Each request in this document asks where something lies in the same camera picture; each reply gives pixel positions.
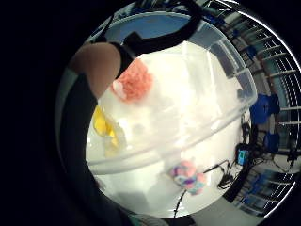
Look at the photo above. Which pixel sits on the yellow soft toy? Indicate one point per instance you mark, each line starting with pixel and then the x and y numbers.
pixel 102 125

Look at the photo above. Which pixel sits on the pink plush toy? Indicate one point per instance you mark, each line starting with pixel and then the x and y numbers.
pixel 135 82

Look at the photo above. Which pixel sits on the clear plastic storage bin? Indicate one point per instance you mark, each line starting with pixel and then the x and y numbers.
pixel 194 94

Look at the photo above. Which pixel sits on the pastel multicolour plush toy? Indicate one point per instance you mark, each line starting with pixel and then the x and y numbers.
pixel 188 179

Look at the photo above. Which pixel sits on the small blue device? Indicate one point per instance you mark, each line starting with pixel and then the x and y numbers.
pixel 242 157

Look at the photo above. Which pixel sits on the blue chair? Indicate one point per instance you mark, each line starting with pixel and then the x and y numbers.
pixel 264 108
pixel 271 142

